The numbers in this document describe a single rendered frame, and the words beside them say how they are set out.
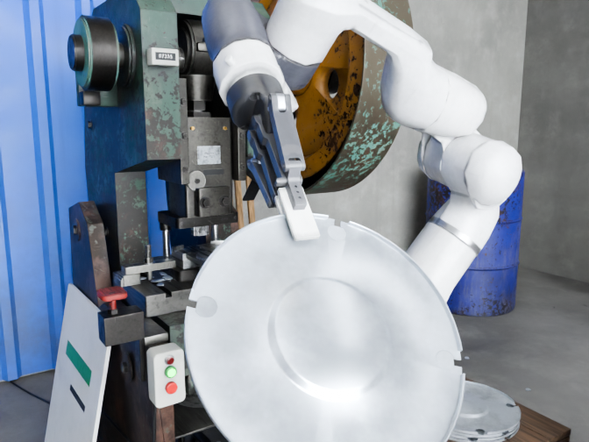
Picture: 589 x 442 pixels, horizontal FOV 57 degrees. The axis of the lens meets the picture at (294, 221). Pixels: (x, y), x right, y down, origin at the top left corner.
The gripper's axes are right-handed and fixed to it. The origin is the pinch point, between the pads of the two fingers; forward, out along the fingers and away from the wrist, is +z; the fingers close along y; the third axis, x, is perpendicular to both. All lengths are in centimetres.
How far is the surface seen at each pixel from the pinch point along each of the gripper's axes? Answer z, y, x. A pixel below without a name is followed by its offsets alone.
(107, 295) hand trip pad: -31, -72, -17
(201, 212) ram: -55, -76, 11
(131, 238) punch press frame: -66, -102, -6
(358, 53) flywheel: -75, -35, 52
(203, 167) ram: -67, -69, 13
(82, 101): -86, -63, -18
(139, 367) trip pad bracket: -19, -88, -10
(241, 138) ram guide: -71, -62, 23
